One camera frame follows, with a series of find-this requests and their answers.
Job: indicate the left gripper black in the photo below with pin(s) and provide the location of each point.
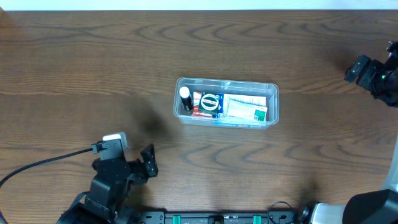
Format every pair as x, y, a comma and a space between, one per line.
148, 160

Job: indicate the dark bottle white cap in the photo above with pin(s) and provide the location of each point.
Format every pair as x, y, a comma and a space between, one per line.
186, 98

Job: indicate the green Zam-Buk box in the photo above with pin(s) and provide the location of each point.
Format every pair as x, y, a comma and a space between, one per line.
209, 103

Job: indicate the blue medicine box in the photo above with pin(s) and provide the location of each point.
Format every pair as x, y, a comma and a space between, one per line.
242, 108

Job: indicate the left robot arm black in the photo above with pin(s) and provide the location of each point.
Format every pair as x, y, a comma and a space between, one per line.
111, 185

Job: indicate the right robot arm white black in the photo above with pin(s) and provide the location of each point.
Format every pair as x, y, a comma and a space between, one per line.
372, 207

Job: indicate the clear plastic container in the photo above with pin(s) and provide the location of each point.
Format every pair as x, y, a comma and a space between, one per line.
269, 90

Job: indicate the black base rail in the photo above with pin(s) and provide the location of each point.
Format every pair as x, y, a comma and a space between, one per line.
278, 216

